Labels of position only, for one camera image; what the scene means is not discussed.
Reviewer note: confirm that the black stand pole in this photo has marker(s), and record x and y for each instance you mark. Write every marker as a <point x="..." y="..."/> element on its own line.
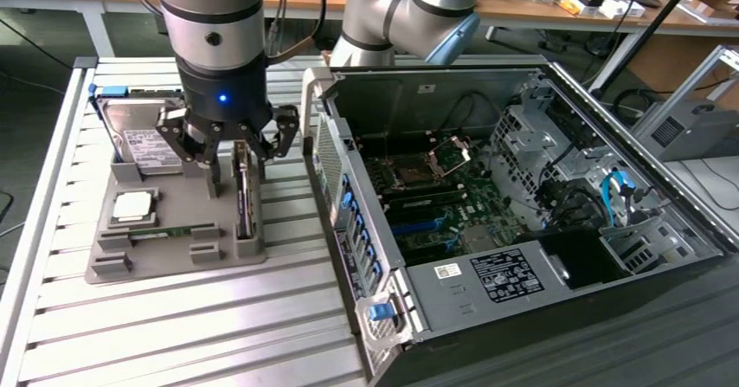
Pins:
<point x="653" y="32"/>

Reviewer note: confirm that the grey parts rack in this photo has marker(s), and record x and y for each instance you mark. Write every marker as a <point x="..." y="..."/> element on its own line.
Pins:
<point x="174" y="214"/>

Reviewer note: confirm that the perforated metal drive cage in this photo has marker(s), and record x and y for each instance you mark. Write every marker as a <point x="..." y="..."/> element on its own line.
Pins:
<point x="519" y="140"/>

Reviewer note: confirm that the metal socket cover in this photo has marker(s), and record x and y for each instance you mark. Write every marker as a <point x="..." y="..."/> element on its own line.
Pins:
<point x="453" y="153"/>

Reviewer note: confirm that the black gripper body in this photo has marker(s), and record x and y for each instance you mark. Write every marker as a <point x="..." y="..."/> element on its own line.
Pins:
<point x="226" y="88"/>

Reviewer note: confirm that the blue expansion slot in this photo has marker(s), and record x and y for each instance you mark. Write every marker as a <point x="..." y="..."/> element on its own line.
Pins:
<point x="415" y="227"/>

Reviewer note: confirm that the black office chair base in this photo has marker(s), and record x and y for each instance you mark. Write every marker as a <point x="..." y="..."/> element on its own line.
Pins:
<point x="598" y="45"/>

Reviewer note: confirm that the CPU socket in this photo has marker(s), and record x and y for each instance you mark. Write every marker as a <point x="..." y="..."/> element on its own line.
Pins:
<point x="413" y="172"/>

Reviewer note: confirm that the black graphics card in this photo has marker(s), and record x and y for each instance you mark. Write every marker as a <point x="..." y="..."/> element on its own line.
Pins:
<point x="243" y="205"/>

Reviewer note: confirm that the open PC case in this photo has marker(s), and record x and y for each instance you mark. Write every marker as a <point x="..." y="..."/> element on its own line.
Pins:
<point x="326" y="153"/>

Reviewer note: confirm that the green motherboard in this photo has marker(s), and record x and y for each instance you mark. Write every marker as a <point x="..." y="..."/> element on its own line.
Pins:
<point x="479" y="205"/>

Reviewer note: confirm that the grey computer tower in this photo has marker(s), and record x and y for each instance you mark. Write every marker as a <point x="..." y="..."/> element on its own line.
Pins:
<point x="698" y="136"/>

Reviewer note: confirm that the green RAM stick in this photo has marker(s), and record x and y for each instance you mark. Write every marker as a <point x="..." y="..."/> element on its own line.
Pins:
<point x="162" y="232"/>

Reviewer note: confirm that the hard disk in blue caddy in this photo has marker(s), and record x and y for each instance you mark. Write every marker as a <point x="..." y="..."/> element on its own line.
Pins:
<point x="139" y="144"/>

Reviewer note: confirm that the black labelled RAM stick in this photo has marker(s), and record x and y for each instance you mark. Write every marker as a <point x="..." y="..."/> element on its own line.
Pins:
<point x="422" y="202"/>

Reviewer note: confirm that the blue slot retainer clip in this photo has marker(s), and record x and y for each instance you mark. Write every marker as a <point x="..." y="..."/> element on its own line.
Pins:
<point x="363" y="236"/>
<point x="358" y="222"/>
<point x="345" y="181"/>
<point x="370" y="251"/>
<point x="377" y="269"/>
<point x="347" y="199"/>

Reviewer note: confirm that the grey power supply unit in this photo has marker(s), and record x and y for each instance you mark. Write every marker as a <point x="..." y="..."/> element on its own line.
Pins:
<point x="462" y="292"/>

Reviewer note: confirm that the small white box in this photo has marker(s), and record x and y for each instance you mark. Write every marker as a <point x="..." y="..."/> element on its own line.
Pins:
<point x="621" y="9"/>

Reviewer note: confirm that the silver CPU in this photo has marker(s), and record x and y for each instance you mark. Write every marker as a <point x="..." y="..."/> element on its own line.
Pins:
<point x="134" y="205"/>

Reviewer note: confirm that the grey disk bay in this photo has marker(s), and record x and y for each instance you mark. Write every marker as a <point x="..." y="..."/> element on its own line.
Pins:
<point x="641" y="248"/>

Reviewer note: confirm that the blue case latch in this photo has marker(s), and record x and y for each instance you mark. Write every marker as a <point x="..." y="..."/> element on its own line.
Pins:
<point x="381" y="311"/>

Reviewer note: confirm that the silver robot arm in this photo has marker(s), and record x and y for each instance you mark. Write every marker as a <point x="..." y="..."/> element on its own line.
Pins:
<point x="214" y="36"/>

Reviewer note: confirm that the aluminium profile frame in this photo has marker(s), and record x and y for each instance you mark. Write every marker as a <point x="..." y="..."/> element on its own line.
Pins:
<point x="725" y="56"/>

